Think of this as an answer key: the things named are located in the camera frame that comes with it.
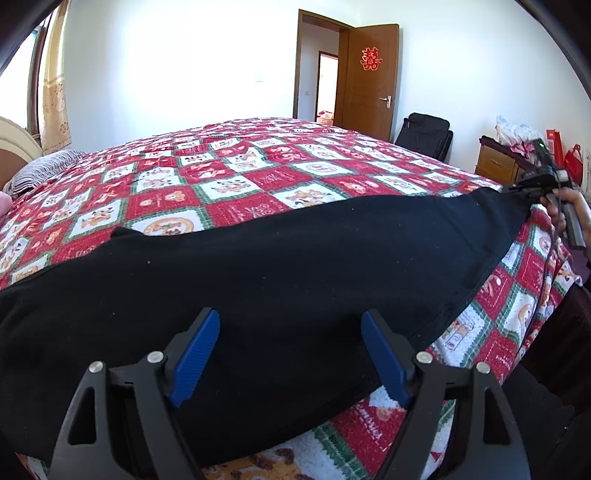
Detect window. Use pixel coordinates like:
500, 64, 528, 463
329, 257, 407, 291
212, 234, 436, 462
0, 25, 47, 134

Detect brown wooden door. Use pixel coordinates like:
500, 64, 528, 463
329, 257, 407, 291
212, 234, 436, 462
336, 23, 400, 141

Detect red gift bag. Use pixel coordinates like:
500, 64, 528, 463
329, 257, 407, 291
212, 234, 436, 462
564, 144, 585, 188

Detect white plastic bag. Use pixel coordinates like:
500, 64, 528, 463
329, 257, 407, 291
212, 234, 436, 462
496, 114, 539, 158

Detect narrow yellow curtain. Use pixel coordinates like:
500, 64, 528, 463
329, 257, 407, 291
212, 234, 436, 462
38, 0, 74, 155

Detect person's dark clothing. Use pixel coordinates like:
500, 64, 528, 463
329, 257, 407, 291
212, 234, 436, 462
501, 258, 591, 480

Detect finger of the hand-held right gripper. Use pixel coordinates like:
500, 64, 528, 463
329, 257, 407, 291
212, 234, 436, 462
501, 181, 541, 205

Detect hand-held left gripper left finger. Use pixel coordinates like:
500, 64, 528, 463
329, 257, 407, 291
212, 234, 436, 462
48, 307, 221, 480

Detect brown door frame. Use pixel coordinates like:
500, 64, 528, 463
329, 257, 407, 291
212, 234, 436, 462
293, 9, 354, 123

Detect wooden cabinet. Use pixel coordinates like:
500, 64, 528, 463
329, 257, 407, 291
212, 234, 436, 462
475, 135, 532, 183

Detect red paper door decoration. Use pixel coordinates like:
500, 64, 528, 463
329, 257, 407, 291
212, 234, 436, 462
360, 45, 383, 71

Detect red box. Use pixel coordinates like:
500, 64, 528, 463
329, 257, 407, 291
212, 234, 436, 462
546, 129, 565, 169

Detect striped pillow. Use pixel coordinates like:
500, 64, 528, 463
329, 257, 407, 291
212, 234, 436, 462
2, 150, 88, 197

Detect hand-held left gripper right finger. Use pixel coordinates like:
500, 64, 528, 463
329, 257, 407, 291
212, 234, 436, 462
361, 310, 532, 480

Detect cream wooden headboard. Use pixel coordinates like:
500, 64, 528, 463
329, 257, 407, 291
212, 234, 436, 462
0, 115, 44, 192

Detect black pants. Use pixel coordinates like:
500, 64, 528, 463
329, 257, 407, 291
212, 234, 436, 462
0, 187, 536, 469

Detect black folding chair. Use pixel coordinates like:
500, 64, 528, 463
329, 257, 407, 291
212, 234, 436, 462
393, 112, 454, 163

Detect person's right hand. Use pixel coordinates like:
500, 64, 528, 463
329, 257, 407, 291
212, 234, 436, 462
540, 187, 591, 237

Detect red printed bed blanket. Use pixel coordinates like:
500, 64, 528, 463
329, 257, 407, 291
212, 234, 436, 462
0, 116, 585, 480

